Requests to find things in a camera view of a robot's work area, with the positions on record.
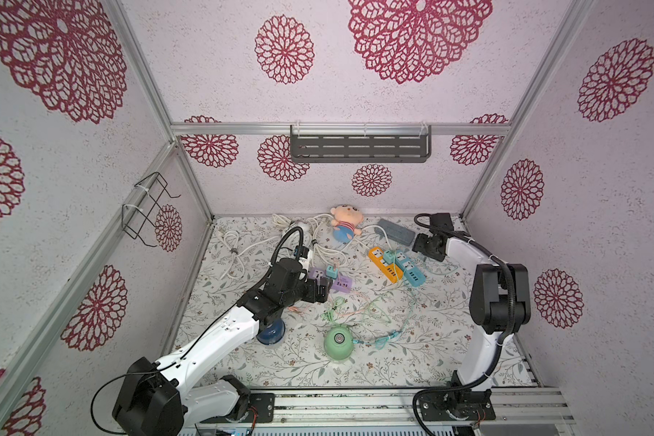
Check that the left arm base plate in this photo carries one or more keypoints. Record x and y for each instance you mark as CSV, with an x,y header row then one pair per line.
x,y
259,408

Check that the purple power strip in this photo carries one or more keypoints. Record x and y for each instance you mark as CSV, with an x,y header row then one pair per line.
x,y
340,282

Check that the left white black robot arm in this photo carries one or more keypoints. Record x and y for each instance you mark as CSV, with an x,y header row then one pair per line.
x,y
162,397

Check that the orange power strip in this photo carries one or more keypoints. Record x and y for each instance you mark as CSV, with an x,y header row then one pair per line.
x,y
392,272

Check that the plush boy doll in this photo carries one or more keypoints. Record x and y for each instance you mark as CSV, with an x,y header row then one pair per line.
x,y
346,221

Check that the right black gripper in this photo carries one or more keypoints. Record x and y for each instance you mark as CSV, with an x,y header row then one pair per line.
x,y
424,245

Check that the light green cordless grinder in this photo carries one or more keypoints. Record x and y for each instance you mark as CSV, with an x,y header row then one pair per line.
x,y
338,343

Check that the teal usb charger block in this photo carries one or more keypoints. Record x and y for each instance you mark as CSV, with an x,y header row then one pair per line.
x,y
332,272

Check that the teal power strip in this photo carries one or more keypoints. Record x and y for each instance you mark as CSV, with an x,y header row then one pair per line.
x,y
414,276

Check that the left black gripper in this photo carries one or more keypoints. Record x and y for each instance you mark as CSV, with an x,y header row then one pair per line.
x,y
323,290

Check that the black wire wall rack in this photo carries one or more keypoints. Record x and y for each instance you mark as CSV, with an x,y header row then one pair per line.
x,y
136,217

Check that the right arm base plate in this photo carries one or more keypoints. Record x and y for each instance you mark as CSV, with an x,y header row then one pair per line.
x,y
457,406

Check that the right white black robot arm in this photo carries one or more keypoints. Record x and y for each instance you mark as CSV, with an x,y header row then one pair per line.
x,y
499,306

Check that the grey wall shelf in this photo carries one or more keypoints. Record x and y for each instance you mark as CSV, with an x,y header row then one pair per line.
x,y
364,148

